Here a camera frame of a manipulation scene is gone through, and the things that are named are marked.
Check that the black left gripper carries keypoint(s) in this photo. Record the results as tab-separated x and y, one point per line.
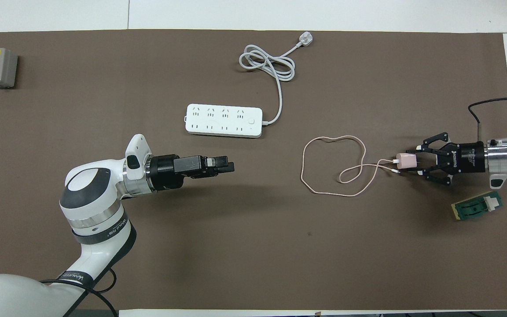
176	172

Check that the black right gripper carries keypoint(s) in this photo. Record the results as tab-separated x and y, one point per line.
467	157

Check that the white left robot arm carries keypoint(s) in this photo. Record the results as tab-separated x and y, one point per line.
95	207

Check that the white power strip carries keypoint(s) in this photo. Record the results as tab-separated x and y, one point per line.
222	121

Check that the green block with white clip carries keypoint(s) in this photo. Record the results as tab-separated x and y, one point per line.
475	207

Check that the brown table mat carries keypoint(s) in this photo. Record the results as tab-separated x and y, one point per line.
253	246

